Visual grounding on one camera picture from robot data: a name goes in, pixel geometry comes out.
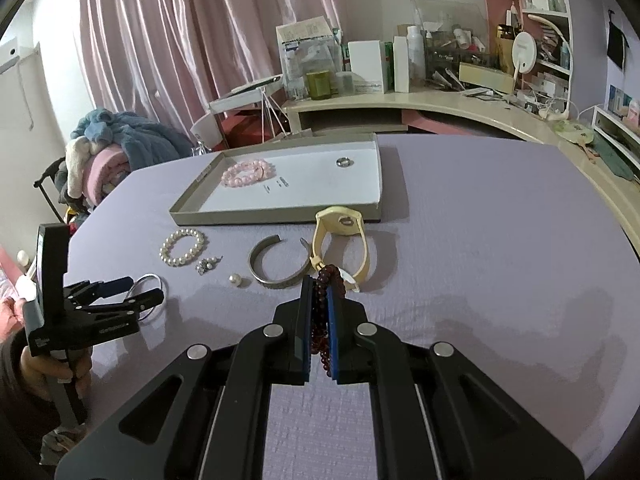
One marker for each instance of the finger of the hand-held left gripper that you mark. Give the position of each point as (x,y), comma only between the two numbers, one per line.
(116,285)
(135,305)

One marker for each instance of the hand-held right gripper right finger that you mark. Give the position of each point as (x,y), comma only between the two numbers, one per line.
(335,350)

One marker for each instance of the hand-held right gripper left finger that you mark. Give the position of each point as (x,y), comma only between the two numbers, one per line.
(307,355)

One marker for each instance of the thin silver bangle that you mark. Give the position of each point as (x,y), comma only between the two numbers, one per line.
(159,280)

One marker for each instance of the silver cuff bangle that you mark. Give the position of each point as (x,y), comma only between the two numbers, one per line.
(282,282)

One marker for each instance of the pearl stud earring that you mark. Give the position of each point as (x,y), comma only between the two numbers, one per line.
(235,280)

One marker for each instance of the cream wristwatch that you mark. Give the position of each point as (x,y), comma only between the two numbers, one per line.
(340,220)

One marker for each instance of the grey jewelry tray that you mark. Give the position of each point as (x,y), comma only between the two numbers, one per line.
(310,185)

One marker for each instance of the person's left forearm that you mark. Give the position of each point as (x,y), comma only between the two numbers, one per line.
(15,410)

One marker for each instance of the person's left hand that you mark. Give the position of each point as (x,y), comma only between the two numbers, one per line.
(35,375)

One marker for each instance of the black metal rack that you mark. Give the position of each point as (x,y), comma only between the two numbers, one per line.
(47,175)

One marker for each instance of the cream fluffy cloth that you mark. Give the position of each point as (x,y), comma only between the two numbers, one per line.
(77,165)

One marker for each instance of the pink rolled blanket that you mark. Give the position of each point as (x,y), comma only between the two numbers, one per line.
(105,175)

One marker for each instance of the blue fluffy blanket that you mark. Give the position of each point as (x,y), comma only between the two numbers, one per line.
(140,140)

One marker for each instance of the purple tablecloth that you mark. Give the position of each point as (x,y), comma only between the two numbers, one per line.
(475,235)

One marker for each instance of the white folding side table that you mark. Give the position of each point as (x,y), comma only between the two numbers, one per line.
(240,97)

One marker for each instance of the pink curtain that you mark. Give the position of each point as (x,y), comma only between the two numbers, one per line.
(175,35)

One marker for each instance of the green glass jar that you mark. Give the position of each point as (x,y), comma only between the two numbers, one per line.
(319,86)

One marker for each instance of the clear plastic cup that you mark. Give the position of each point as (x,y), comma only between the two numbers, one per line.
(346,84)

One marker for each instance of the curved beige desk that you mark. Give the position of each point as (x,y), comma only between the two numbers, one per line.
(450,105)

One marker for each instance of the white box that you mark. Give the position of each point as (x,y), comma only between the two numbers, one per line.
(366,65)

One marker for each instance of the green carton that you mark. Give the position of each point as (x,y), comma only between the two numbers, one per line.
(390,65)

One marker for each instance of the tall white carton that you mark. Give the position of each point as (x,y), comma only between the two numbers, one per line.
(401,65)

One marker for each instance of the clear plastic bag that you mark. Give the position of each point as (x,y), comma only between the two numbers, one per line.
(305,55)

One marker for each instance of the white spray bottle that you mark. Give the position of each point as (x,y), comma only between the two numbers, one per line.
(416,55)

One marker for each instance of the beige flat box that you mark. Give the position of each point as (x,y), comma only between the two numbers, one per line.
(485,77)

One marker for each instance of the green paper fan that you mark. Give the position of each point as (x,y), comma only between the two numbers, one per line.
(575,132)

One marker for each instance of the dark green cloth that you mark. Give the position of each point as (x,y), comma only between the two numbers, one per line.
(615,160)

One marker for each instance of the gold gift bag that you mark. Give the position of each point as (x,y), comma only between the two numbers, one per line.
(505,52)

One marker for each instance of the clear acrylic organizer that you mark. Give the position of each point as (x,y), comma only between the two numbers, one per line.
(450,25)

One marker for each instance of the round white mirror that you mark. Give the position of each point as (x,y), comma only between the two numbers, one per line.
(523,52)

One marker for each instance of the white drawer organizer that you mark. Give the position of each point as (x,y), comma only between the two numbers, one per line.
(615,125)

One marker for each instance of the white gooseneck lamp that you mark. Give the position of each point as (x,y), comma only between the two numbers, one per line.
(550,22)

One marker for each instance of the white shelf unit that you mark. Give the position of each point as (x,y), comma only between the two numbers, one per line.
(545,10)

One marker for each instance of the black pouch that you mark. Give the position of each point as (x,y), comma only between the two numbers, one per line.
(616,42)

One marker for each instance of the white wall device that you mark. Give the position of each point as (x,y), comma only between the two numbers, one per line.
(9,55)

